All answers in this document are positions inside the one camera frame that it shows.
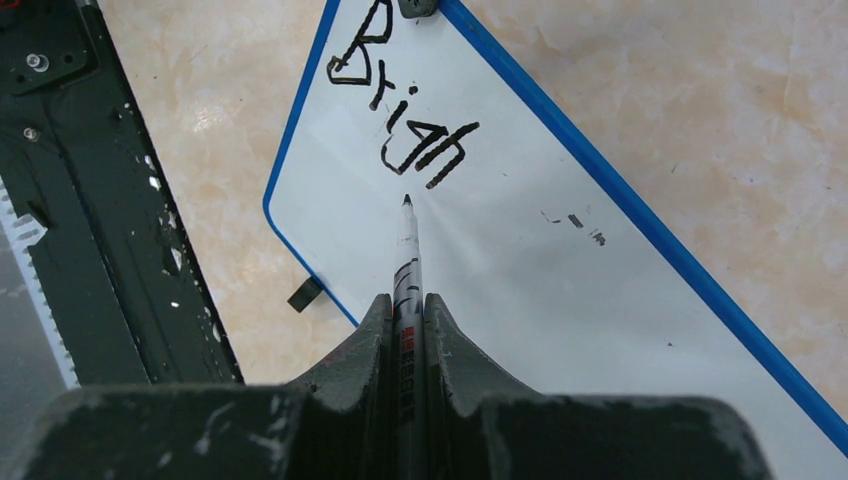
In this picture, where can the white slotted cable duct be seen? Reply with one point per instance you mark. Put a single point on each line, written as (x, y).
(23, 232)

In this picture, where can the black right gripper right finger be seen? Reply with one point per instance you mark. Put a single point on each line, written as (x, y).
(486, 424)

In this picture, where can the blue framed whiteboard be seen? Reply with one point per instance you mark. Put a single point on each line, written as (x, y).
(547, 257)

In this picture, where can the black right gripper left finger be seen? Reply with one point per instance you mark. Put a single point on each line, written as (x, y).
(329, 423)

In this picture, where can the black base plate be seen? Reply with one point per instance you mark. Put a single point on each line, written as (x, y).
(128, 300)

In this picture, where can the white black marker pen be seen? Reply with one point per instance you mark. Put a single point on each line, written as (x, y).
(409, 349)

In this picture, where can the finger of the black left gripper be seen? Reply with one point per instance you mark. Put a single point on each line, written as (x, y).
(417, 8)

